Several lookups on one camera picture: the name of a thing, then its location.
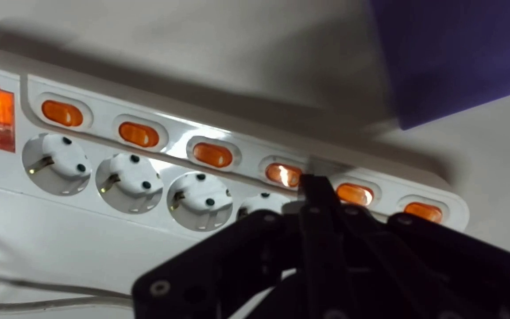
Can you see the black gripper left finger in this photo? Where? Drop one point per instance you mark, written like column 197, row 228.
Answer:
column 248, row 266

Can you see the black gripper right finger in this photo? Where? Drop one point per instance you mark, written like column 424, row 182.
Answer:
column 433, row 271

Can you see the white power strip orange switches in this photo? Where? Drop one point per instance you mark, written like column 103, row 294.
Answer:
column 149, row 177

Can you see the purple mat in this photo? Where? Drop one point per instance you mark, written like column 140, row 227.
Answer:
column 461, row 53

